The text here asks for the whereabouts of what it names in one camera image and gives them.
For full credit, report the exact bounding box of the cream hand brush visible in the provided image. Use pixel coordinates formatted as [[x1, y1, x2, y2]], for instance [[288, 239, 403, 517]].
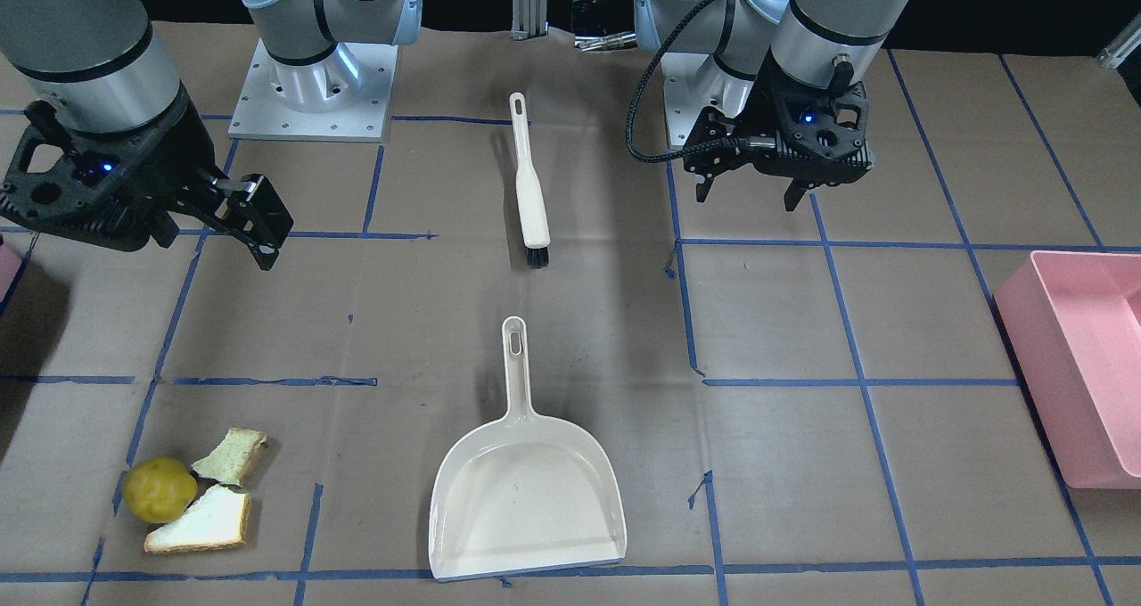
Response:
[[509, 92, 551, 269]]

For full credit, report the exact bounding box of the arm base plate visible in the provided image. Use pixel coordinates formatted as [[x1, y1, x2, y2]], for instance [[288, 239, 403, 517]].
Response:
[[228, 43, 400, 143], [661, 52, 754, 151]]

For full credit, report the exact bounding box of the white bread slice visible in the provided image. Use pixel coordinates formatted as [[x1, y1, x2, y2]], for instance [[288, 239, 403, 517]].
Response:
[[143, 486, 252, 554]]

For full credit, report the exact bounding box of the pink plastic bin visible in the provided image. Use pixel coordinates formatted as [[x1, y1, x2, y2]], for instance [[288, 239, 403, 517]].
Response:
[[994, 251, 1140, 491]]

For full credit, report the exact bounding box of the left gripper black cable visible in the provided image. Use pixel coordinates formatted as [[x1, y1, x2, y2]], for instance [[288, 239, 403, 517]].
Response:
[[626, 0, 780, 164]]

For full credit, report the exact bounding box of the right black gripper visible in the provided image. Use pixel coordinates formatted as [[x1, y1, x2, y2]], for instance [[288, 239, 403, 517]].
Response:
[[1, 86, 294, 272]]

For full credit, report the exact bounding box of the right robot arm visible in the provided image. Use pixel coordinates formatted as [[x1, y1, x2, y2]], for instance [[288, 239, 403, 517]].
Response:
[[3, 0, 423, 270]]

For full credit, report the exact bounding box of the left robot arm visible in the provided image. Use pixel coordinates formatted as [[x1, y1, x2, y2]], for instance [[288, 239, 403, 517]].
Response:
[[625, 0, 911, 211]]

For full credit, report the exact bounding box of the aluminium frame post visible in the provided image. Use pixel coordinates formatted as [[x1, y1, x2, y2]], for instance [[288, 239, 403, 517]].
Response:
[[509, 0, 547, 41]]

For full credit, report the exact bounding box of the torn bread piece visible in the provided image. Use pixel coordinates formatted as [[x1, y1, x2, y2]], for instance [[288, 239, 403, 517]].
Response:
[[189, 427, 270, 487]]

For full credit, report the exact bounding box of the yellow lemon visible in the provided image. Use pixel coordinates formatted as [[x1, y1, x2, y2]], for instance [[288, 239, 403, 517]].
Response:
[[122, 456, 197, 524]]

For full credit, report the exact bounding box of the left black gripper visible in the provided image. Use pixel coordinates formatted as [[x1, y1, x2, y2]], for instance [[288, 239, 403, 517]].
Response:
[[683, 52, 874, 212]]

